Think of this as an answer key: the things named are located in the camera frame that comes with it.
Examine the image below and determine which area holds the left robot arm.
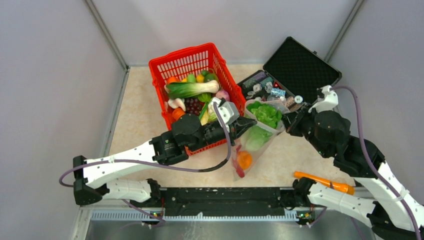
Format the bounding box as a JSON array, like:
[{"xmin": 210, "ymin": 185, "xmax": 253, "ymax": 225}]
[{"xmin": 73, "ymin": 114, "xmax": 257, "ymax": 207}]

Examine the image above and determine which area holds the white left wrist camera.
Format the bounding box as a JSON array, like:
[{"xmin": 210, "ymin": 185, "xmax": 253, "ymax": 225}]
[{"xmin": 207, "ymin": 97, "xmax": 240, "ymax": 125}]

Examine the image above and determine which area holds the red chili pepper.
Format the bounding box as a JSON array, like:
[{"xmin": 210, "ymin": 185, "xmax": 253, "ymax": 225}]
[{"xmin": 231, "ymin": 153, "xmax": 245, "ymax": 178}]

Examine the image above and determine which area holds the purple grape bunch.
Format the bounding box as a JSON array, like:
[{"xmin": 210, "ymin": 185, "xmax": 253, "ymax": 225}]
[{"xmin": 184, "ymin": 97, "xmax": 204, "ymax": 116}]

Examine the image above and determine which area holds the orange handled tool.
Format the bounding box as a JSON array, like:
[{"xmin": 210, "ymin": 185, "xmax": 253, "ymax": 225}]
[{"xmin": 293, "ymin": 171, "xmax": 355, "ymax": 196}]

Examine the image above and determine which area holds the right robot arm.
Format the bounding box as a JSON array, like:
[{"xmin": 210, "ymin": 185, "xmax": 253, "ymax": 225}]
[{"xmin": 282, "ymin": 109, "xmax": 424, "ymax": 240}]

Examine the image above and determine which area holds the red plastic basket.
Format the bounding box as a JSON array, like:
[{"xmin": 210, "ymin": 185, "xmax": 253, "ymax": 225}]
[{"xmin": 148, "ymin": 42, "xmax": 248, "ymax": 157}]

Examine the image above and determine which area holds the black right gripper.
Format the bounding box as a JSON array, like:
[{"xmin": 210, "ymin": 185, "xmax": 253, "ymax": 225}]
[{"xmin": 279, "ymin": 101, "xmax": 329, "ymax": 158}]

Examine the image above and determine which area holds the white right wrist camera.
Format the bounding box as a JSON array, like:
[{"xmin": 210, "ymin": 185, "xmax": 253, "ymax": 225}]
[{"xmin": 308, "ymin": 85, "xmax": 339, "ymax": 113}]

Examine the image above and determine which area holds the pink purple onion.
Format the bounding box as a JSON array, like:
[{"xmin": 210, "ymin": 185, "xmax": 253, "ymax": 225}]
[{"xmin": 215, "ymin": 89, "xmax": 231, "ymax": 102}]

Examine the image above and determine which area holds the clear zip top bag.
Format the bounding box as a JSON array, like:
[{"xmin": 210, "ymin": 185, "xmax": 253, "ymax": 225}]
[{"xmin": 230, "ymin": 99, "xmax": 290, "ymax": 181}]

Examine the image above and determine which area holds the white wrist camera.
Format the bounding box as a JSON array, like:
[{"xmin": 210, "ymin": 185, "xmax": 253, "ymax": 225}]
[
  {"xmin": 308, "ymin": 85, "xmax": 339, "ymax": 113},
  {"xmin": 207, "ymin": 97, "xmax": 240, "ymax": 125}
]

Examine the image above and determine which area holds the orange mini pumpkin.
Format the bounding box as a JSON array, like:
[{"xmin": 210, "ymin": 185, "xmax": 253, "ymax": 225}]
[{"xmin": 171, "ymin": 107, "xmax": 186, "ymax": 121}]

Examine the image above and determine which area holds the green white bok choy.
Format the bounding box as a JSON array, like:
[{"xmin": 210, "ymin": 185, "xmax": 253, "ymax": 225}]
[{"xmin": 166, "ymin": 80, "xmax": 220, "ymax": 99}]

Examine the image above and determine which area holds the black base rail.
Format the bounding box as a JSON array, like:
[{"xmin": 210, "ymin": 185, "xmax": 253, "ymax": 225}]
[{"xmin": 129, "ymin": 187, "xmax": 327, "ymax": 218}]

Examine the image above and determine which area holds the black poker chip case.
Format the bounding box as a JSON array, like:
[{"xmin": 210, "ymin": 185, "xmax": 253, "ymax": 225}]
[{"xmin": 238, "ymin": 36, "xmax": 342, "ymax": 104}]

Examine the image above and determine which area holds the green lettuce head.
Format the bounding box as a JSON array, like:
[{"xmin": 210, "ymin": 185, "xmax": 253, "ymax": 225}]
[{"xmin": 241, "ymin": 100, "xmax": 283, "ymax": 153}]

